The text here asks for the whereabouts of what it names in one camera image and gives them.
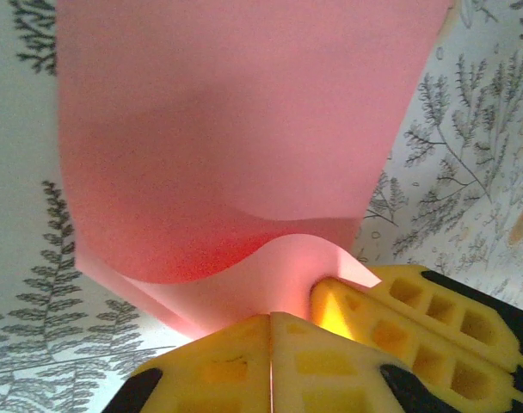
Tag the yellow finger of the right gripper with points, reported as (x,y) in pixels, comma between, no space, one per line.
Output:
(455,310)
(369,320)

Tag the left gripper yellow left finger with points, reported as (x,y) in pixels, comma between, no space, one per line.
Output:
(210,378)

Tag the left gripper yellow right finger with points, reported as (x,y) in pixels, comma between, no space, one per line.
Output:
(330,374)

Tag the pink paper sheet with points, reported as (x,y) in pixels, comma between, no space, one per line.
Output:
(223,129)

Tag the floral tablecloth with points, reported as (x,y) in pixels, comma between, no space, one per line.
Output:
(468,172)

